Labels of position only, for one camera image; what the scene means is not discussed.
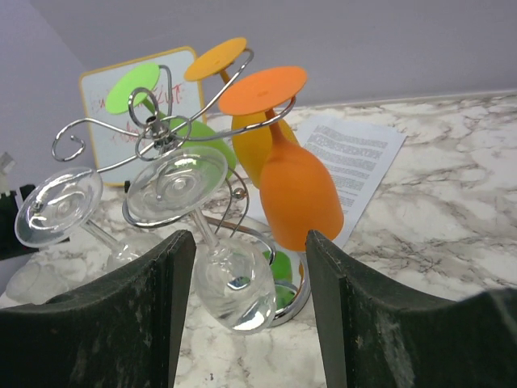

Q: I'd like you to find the chrome wine glass rack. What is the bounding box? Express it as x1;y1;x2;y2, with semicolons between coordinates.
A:
51;48;311;328

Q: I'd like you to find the green plastic wine glass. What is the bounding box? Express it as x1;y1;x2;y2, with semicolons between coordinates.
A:
106;62;237;168

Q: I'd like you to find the yellow plastic wine glass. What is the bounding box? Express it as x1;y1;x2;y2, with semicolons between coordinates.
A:
183;36;302;190

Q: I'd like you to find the orange plastic wine glass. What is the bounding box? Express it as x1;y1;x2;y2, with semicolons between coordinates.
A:
219;65;344;251

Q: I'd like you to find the clear hung wine glass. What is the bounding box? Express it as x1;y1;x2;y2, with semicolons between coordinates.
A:
14;167;162;272

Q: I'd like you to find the printed paper sheet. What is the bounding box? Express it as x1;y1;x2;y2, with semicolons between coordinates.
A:
244;115;407;250

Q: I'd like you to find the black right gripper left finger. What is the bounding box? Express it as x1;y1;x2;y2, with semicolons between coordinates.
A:
1;230;196;387

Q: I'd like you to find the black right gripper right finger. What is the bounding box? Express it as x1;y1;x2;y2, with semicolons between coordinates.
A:
306;230;516;387

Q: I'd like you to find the yellow framed whiteboard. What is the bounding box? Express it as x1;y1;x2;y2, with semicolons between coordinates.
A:
79;46;204;168

